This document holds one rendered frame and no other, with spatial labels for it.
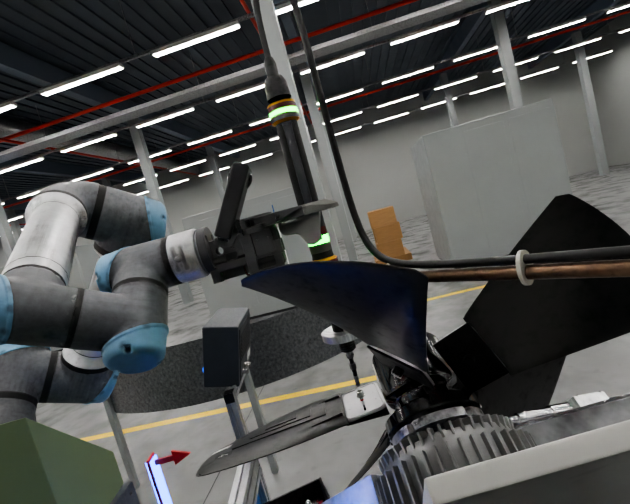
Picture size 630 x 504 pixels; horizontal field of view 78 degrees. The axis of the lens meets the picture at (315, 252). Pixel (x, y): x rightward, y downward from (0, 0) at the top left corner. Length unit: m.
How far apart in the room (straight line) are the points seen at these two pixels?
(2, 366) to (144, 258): 0.56
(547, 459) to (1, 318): 0.51
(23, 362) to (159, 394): 1.79
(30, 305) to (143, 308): 0.12
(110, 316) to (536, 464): 0.47
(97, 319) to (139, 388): 2.36
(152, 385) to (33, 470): 1.90
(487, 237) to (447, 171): 1.25
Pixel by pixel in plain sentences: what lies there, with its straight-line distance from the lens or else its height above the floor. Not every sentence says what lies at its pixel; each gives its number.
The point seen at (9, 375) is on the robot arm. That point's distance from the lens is 1.08.
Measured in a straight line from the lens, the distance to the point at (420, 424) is 0.60.
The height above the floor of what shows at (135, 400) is 0.64.
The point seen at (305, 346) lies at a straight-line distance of 2.60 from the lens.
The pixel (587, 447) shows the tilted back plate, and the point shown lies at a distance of 0.23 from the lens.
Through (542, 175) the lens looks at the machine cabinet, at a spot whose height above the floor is 1.14.
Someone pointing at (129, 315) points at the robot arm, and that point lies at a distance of 0.55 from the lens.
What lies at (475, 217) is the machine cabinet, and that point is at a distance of 6.84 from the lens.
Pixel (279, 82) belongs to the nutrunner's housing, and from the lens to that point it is 0.62.
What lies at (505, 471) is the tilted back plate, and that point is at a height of 1.36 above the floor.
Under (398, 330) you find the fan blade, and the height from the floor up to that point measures 1.34.
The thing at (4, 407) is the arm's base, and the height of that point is 1.28.
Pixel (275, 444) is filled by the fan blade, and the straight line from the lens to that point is 0.64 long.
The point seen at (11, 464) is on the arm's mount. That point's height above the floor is 1.20.
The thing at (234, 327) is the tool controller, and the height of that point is 1.23.
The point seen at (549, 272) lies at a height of 1.39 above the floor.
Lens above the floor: 1.49
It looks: 5 degrees down
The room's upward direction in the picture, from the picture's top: 15 degrees counter-clockwise
